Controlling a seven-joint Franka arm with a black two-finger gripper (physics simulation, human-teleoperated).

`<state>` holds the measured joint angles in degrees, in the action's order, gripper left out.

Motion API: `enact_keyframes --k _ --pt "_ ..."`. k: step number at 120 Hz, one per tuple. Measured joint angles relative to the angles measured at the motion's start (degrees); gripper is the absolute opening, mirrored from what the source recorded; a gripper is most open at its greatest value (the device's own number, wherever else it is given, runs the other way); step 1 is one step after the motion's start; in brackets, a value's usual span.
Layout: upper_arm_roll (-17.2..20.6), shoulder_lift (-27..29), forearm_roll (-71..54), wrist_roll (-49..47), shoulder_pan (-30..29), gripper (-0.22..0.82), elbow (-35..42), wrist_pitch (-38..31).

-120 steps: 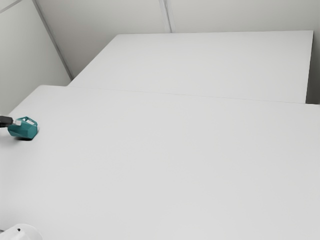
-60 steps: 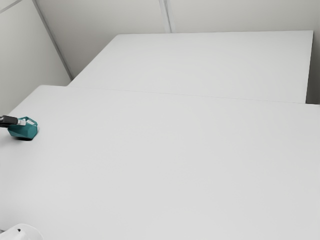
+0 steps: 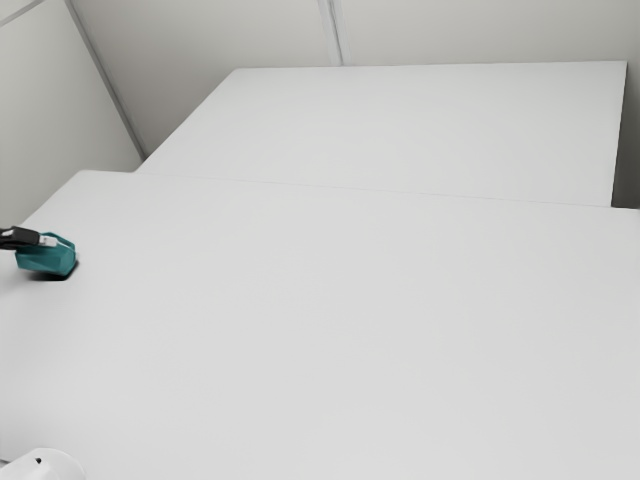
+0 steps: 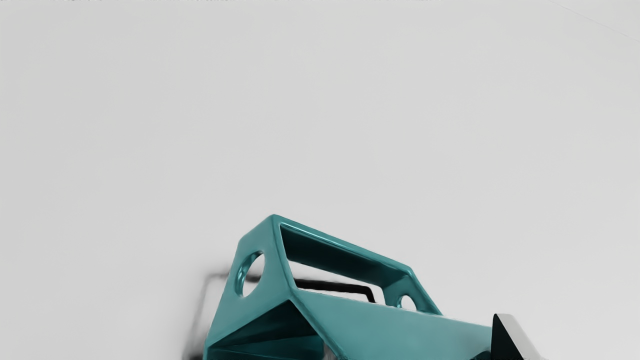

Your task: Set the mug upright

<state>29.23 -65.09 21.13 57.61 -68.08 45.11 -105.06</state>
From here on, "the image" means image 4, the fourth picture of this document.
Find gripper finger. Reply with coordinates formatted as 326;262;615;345
490;313;547;360

